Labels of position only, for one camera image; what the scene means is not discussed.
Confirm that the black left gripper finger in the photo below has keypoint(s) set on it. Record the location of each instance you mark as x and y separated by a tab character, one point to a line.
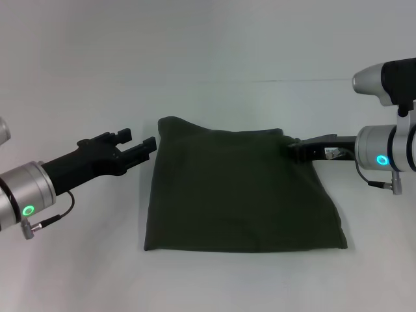
124	136
141	152

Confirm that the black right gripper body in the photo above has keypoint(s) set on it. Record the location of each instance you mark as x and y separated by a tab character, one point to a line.
315	151

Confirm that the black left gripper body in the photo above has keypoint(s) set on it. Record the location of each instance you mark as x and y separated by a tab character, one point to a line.
84	165

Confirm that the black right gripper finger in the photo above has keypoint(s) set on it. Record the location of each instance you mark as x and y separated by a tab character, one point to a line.
296	151

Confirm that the dark green FREE t-shirt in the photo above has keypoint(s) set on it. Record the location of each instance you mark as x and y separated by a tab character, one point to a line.
240	195

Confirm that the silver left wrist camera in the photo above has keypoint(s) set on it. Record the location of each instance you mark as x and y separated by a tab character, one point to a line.
3	130

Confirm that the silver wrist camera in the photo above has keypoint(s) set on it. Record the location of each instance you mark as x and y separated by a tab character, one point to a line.
380	81
3	130

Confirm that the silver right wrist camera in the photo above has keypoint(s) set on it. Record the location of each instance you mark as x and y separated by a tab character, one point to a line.
380	81

